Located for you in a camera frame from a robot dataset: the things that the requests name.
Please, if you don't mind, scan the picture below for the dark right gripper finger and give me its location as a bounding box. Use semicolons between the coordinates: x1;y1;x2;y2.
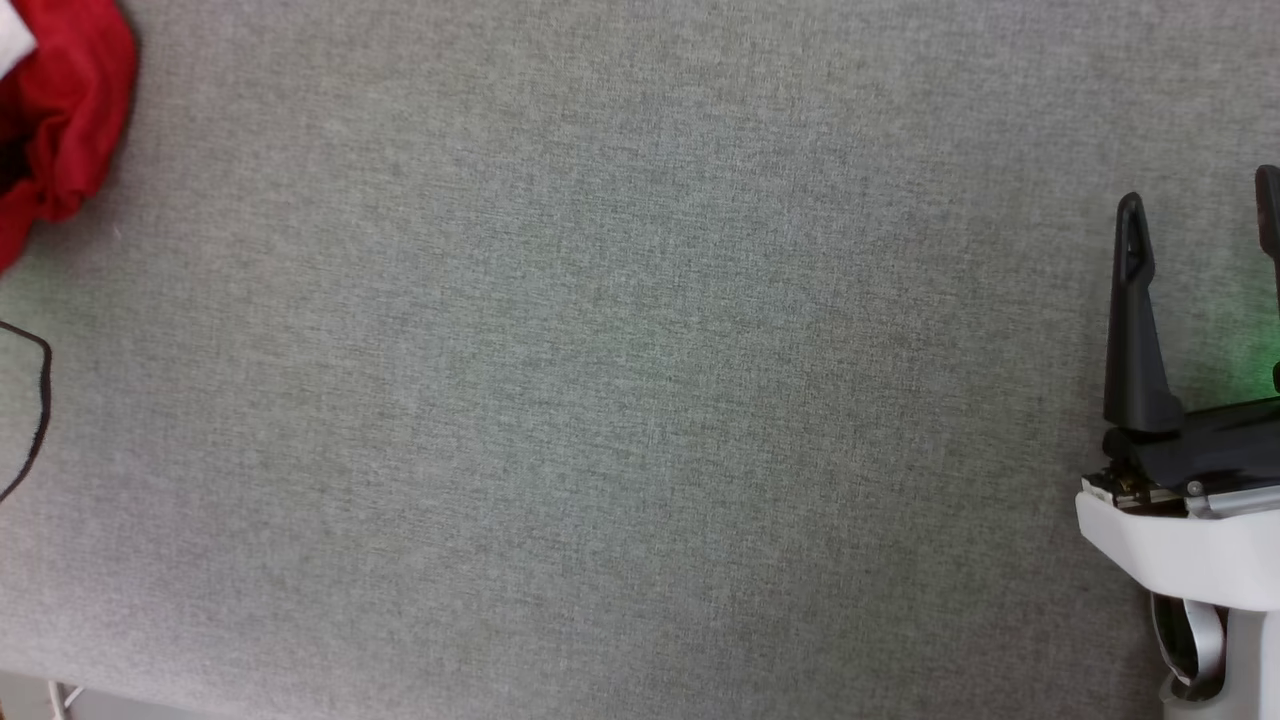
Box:
1254;165;1280;301

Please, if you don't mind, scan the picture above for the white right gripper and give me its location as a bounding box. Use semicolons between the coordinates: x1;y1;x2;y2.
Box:
1075;192;1280;613

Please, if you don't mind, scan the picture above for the red and white jersey garment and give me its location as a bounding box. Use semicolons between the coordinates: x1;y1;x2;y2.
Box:
0;0;140;273

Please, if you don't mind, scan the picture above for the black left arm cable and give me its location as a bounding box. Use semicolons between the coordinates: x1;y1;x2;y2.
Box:
0;320;53;503

